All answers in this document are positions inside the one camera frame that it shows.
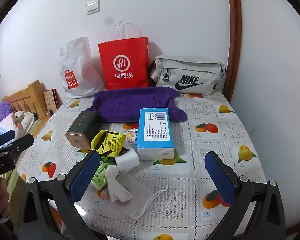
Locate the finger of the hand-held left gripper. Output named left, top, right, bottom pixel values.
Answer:
left=0, top=129, right=18, bottom=148
left=0, top=133, right=35, bottom=159

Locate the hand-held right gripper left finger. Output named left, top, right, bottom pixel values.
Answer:
left=18, top=150, right=108, bottom=240

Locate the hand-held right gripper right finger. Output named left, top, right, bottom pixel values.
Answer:
left=204, top=151, right=287, bottom=240

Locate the green wet wipe packet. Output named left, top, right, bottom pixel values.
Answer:
left=91, top=159, right=118, bottom=191

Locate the yellow black mesh pouch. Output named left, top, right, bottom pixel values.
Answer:
left=90, top=130, right=127, bottom=158

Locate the white foam sponge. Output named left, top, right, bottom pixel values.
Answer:
left=115, top=148, right=141, bottom=172

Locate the small fruit sticker card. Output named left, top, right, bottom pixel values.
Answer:
left=121, top=128, right=140, bottom=145

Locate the white face mask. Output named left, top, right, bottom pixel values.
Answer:
left=116, top=171, right=170, bottom=219

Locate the person's left hand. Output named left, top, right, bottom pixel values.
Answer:
left=0, top=177, right=12, bottom=218

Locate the pastel striped cloth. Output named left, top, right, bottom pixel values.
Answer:
left=0, top=119, right=18, bottom=140

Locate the green bed sheet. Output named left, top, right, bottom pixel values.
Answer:
left=0, top=165, right=28, bottom=207

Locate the purple plush toy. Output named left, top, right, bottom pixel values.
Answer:
left=0, top=102, right=14, bottom=120

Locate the fruit print tablecloth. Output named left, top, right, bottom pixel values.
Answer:
left=16, top=90, right=268, bottom=240

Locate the wooden headboard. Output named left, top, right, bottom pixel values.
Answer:
left=2, top=80, right=51, bottom=131

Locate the dark green box gold end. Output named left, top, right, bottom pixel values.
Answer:
left=65, top=110, right=99, bottom=151

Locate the brown patterned book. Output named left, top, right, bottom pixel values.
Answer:
left=43, top=88, right=59, bottom=113

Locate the blue tissue pack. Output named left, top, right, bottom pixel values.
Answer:
left=136, top=107, right=175, bottom=161

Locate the purple towel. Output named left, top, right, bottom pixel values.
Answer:
left=86, top=87, right=188, bottom=124

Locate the white plastic shopping bag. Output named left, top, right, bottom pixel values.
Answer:
left=59, top=37, right=107, bottom=99

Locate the grey waist bag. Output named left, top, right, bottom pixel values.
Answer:
left=148, top=55, right=227, bottom=96

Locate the red paper bag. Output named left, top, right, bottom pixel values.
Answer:
left=98, top=19, right=150, bottom=91

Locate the brown wooden door frame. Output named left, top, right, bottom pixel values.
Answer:
left=226, top=0, right=243, bottom=103

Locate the white light switch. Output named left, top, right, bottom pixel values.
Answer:
left=85, top=0, right=100, bottom=16

